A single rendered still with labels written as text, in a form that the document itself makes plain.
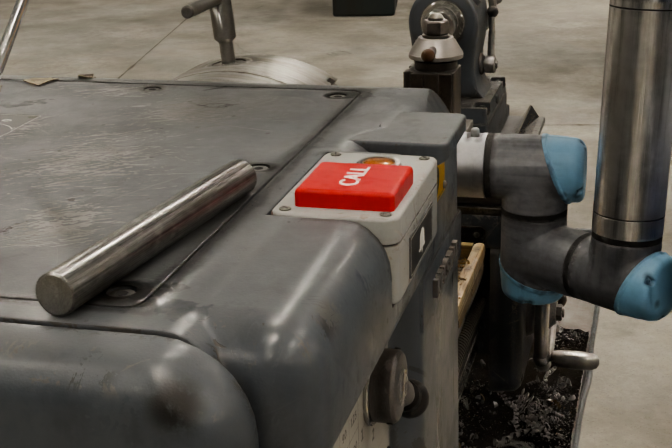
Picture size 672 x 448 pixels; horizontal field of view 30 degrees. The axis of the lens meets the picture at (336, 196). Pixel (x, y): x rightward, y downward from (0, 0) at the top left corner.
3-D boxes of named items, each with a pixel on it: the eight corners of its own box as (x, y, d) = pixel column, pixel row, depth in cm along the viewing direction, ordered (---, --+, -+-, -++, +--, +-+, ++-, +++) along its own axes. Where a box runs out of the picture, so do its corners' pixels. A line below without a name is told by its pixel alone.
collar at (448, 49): (458, 63, 177) (458, 42, 176) (403, 62, 179) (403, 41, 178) (467, 52, 184) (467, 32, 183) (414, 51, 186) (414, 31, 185)
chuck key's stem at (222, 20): (240, 93, 123) (223, -25, 120) (219, 94, 124) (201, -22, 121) (246, 88, 125) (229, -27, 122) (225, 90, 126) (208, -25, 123)
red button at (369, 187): (394, 227, 72) (393, 193, 72) (294, 221, 74) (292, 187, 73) (414, 195, 78) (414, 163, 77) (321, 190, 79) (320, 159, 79)
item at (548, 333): (557, 404, 183) (561, 254, 175) (488, 398, 185) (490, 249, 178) (571, 331, 207) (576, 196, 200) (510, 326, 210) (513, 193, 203)
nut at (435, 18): (447, 39, 178) (447, 15, 177) (419, 38, 179) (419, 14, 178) (451, 34, 182) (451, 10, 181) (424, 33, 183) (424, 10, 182)
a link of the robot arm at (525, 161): (581, 219, 139) (583, 145, 136) (482, 214, 141) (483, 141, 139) (586, 198, 146) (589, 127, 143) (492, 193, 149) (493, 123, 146)
